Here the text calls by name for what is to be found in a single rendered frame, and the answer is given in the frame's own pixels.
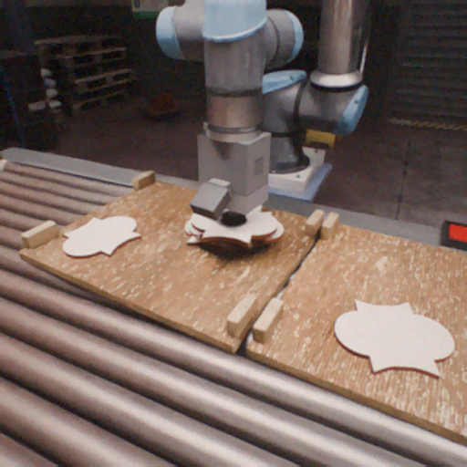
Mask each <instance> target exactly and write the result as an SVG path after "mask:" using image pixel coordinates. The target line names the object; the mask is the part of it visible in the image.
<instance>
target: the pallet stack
mask: <svg viewBox="0 0 467 467"><path fill-rule="evenodd" d="M105 40H113V45H114V46H113V47H105V45H106V44H107V43H105ZM34 41H35V45H36V47H39V51H37V53H38V55H37V56H38V57H39V58H40V59H39V60H40V64H41V67H42V69H46V70H48V71H50V72H51V73H52V75H50V76H49V77H48V78H50V79H52V80H53V81H55V82H56V85H55V86H54V87H53V88H52V89H54V90H56V91H57V94H56V95H55V96H54V97H53V98H51V99H54V100H57V101H59V103H62V105H60V106H59V107H57V108H56V109H62V110H61V112H65V111H69V112H70V114H69V116H77V115H81V114H84V113H87V112H90V111H93V110H96V109H102V108H103V107H105V106H108V105H110V104H114V103H118V102H121V101H122V100H125V99H127V98H129V97H128V92H127V91H126V90H128V89H126V86H125V82H129V81H132V80H135V79H136V70H135V69H131V68H125V67H126V65H124V59H126V57H128V55H127V53H126V51H127V48H125V47H124V39H123V36H101V35H77V36H65V37H57V38H48V39H40V40H34ZM85 43H91V44H90V46H87V47H83V46H85V45H86V44H85ZM110 51H117V52H116V58H110ZM113 62H116V63H115V67H108V63H113ZM121 73H124V74H125V78H118V77H114V76H117V74H121ZM114 85H116V87H115V88H109V86H114ZM117 94H119V99H116V100H112V101H110V102H107V100H106V99H109V98H113V96H114V95H117ZM93 102H95V105H96V107H94V108H91V109H85V110H82V108H81V107H84V106H87V104H90V103H93Z"/></svg>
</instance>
